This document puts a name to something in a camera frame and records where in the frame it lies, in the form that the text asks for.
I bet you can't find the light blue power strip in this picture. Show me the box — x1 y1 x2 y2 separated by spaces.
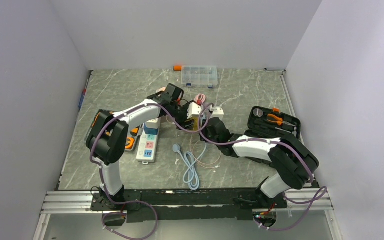
198 108 212 127

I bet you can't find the light blue power cable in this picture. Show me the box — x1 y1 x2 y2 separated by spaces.
172 140 208 191

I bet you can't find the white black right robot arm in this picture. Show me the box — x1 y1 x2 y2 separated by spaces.
199 117 320 208

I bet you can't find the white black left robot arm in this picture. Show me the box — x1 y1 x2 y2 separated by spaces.
85 83 193 210

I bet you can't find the yellow cube socket adapter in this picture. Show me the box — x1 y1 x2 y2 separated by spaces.
191 114 202 132

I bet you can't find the white cube socket adapter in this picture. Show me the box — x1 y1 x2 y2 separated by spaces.
145 118 161 130

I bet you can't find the blue cube socket adapter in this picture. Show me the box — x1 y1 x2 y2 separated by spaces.
143 125 159 135

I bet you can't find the clear plastic organizer box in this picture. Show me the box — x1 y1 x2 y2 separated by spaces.
181 65 219 89

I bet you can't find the grey plastic tool tray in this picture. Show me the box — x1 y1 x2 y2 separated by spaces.
83 109 144 152

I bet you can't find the white power strip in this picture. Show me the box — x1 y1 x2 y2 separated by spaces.
136 128 160 165

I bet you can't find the black tool case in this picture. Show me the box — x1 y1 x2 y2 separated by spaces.
244 106 301 147

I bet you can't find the orange tape measure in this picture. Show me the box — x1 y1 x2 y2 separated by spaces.
125 137 135 150

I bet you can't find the blue red pen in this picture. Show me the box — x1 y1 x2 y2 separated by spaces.
78 80 89 110

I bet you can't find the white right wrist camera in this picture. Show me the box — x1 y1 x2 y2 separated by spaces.
209 106 225 121

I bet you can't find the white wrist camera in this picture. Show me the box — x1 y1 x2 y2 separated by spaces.
187 101 202 119
209 106 225 121

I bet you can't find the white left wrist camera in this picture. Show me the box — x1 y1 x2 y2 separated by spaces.
187 101 202 119

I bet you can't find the pink thin cable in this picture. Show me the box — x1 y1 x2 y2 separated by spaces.
165 93 221 170

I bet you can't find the orange screwdriver at wall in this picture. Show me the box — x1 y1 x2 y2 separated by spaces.
173 65 183 72

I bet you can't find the black aluminium base frame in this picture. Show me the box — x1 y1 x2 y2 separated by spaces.
39 187 334 223

